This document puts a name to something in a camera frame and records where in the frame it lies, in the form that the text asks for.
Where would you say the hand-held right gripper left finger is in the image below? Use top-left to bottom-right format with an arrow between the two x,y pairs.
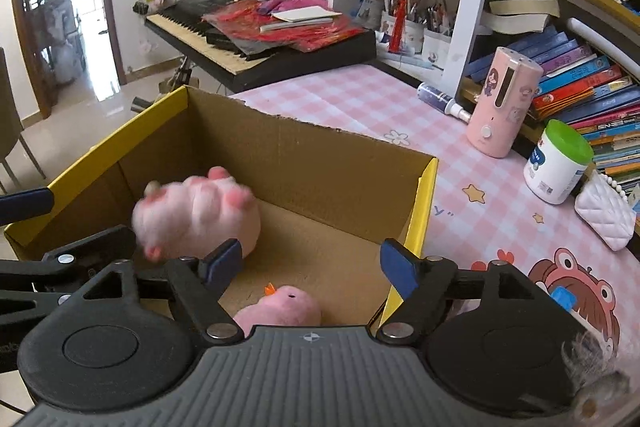
72,238 -> 244,343

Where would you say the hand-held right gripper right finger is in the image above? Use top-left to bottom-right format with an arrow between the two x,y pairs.
374,238 -> 551,344

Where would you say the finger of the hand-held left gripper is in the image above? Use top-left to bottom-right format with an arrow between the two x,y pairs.
0,188 -> 55,227
0,225 -> 137,323

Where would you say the pink paw plush toy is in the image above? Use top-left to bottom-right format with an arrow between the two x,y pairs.
131,166 -> 262,262

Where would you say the pink chick plush toy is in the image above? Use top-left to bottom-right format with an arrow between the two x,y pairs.
232,283 -> 322,338

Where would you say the yellow cardboard box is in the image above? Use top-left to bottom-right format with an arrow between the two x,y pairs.
4,85 -> 440,333

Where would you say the wooden chair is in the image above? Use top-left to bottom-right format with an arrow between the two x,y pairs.
0,48 -> 47,195

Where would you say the pink checkered cartoon mat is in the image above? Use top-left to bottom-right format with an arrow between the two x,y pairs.
230,63 -> 640,408

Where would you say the dark blue spray bottle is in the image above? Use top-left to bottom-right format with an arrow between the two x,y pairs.
416,82 -> 472,124

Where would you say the white canister green lid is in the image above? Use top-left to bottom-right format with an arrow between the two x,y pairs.
523,119 -> 595,205

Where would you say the pink cartoon dispenser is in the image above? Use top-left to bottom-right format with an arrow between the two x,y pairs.
466,47 -> 544,158

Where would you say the keyboard stand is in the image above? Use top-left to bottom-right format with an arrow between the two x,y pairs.
170,56 -> 201,90

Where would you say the white quilted purse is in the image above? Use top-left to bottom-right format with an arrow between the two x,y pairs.
574,170 -> 638,253

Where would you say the white pen holder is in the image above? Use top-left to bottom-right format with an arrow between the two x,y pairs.
422,2 -> 455,70
380,0 -> 426,55

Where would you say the grey fluffy pompom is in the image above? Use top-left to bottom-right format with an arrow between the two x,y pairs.
560,332 -> 633,413

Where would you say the black electronic keyboard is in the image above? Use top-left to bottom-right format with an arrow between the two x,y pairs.
144,0 -> 378,94

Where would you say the pile of red packets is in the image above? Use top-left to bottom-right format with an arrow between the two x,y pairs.
201,0 -> 366,54

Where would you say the red doll figurine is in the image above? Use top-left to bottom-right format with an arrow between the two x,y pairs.
390,0 -> 413,55

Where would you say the white booklet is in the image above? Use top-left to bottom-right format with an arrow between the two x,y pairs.
260,6 -> 343,32

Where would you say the magenta plastic bag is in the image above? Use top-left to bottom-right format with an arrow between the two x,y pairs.
257,0 -> 326,15

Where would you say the stack of thick cream books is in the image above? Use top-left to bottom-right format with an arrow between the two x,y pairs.
482,0 -> 562,35

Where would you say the wooden door frame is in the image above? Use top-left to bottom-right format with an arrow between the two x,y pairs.
7,0 -> 128,120

